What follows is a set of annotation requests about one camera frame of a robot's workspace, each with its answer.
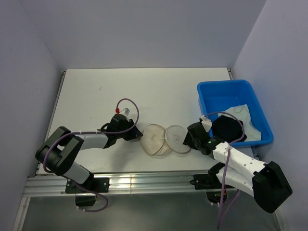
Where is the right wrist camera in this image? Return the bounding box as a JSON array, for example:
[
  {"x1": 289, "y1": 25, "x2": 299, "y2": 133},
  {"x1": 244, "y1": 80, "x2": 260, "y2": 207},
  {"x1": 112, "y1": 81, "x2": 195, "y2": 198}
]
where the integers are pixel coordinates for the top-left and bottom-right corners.
[{"x1": 200, "y1": 115, "x2": 212, "y2": 132}]

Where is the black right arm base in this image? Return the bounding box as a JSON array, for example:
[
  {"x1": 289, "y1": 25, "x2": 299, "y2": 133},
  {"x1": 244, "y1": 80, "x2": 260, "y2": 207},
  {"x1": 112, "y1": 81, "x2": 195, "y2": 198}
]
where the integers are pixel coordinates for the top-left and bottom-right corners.
[{"x1": 189, "y1": 173, "x2": 232, "y2": 205}]

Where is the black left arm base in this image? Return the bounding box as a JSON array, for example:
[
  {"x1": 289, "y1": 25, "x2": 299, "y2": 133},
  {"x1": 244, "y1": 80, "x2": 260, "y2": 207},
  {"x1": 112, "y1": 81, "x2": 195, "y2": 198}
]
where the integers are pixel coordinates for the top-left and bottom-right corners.
[{"x1": 65, "y1": 177, "x2": 109, "y2": 212}]

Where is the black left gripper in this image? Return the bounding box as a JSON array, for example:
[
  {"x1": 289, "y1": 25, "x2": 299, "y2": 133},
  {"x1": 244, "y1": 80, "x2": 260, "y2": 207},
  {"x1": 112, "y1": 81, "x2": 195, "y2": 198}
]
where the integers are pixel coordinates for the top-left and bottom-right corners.
[{"x1": 116, "y1": 119, "x2": 142, "y2": 141}]

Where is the white mesh laundry bag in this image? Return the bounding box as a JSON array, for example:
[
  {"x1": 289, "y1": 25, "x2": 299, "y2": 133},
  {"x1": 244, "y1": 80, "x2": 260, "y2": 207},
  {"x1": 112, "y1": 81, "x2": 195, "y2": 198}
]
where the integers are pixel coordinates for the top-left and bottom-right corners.
[{"x1": 140, "y1": 124, "x2": 191, "y2": 156}]

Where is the blue plastic bin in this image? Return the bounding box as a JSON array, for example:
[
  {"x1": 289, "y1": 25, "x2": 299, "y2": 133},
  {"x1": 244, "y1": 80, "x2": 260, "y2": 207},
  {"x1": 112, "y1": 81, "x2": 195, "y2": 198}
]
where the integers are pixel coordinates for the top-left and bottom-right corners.
[{"x1": 197, "y1": 80, "x2": 273, "y2": 147}]

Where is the black bra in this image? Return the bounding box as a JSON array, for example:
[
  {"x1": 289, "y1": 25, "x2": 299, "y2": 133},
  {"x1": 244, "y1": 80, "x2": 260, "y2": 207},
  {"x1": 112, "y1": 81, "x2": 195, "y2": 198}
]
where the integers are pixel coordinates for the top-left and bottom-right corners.
[{"x1": 211, "y1": 115, "x2": 243, "y2": 142}]

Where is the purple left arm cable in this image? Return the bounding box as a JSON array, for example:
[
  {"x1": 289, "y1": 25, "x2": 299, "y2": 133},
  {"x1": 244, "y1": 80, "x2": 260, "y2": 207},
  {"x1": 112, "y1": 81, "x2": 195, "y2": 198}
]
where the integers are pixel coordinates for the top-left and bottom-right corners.
[{"x1": 43, "y1": 98, "x2": 140, "y2": 213}]

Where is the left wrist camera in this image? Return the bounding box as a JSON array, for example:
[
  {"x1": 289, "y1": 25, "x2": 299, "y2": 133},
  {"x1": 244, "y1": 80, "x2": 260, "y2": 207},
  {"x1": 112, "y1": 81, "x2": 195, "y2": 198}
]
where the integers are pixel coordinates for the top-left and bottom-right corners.
[{"x1": 115, "y1": 108, "x2": 130, "y2": 117}]

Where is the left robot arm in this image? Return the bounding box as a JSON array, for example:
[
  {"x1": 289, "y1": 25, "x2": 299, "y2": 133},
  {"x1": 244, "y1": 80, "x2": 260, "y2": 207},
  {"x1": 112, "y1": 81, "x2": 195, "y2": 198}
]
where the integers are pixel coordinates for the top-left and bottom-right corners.
[{"x1": 35, "y1": 114, "x2": 143, "y2": 192}]

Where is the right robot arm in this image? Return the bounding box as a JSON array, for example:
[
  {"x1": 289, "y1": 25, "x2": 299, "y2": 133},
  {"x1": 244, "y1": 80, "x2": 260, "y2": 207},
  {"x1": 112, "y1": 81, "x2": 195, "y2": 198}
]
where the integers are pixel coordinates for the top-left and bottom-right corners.
[{"x1": 183, "y1": 122, "x2": 293, "y2": 213}]

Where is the aluminium table edge rail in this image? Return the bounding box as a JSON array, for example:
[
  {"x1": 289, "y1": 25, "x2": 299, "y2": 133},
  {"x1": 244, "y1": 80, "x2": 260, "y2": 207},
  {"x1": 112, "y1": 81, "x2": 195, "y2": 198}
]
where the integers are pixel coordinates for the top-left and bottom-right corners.
[{"x1": 22, "y1": 170, "x2": 207, "y2": 197}]

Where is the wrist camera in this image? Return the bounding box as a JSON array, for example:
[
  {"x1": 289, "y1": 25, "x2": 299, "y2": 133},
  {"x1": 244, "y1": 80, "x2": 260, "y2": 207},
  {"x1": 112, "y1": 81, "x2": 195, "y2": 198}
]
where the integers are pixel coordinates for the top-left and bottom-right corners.
[
  {"x1": 200, "y1": 115, "x2": 212, "y2": 132},
  {"x1": 115, "y1": 108, "x2": 130, "y2": 117}
]

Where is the pale green bra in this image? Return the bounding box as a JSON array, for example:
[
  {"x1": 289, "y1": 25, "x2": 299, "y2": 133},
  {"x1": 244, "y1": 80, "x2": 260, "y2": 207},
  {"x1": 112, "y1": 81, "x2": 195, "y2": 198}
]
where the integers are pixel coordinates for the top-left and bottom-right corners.
[{"x1": 225, "y1": 104, "x2": 261, "y2": 141}]

